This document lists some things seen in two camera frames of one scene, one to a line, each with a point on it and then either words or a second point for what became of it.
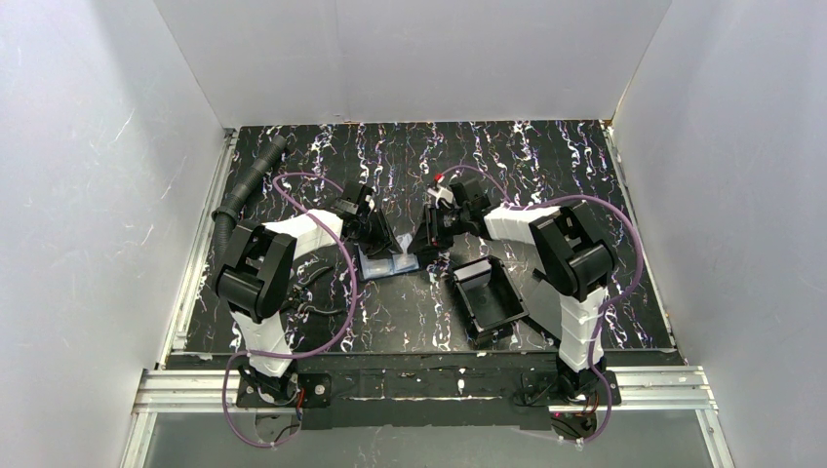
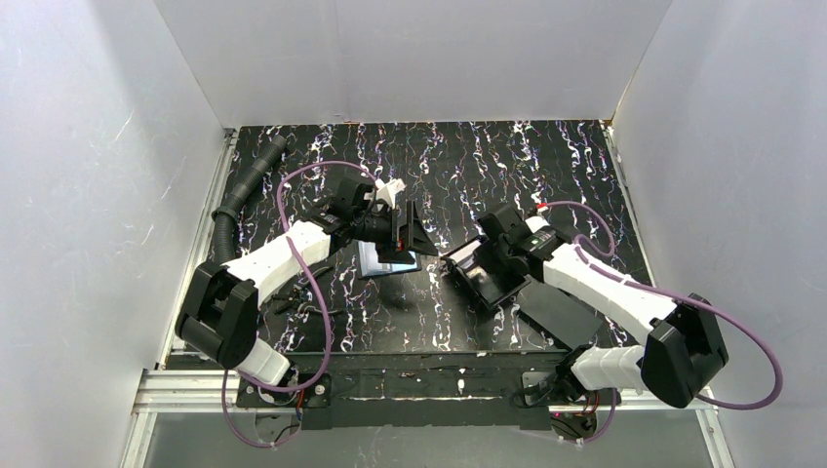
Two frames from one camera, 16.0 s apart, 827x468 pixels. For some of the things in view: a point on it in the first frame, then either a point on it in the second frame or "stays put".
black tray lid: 544,307 stays put
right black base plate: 541,388 stays put
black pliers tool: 301,295 stays put
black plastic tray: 492,306 to 492,283
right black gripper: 437,226 to 485,271
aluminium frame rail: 156,391 stays put
